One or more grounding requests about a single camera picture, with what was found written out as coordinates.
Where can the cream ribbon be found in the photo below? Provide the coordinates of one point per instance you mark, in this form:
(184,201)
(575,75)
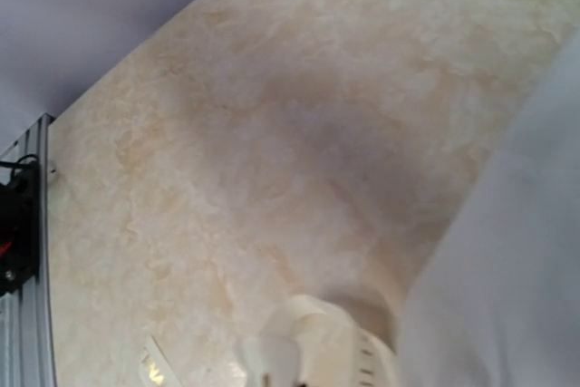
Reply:
(307,341)

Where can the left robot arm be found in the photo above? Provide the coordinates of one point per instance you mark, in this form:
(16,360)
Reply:
(20,223)

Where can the aluminium front rail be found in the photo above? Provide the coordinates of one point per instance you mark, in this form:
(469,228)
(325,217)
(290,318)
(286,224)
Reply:
(26,324)

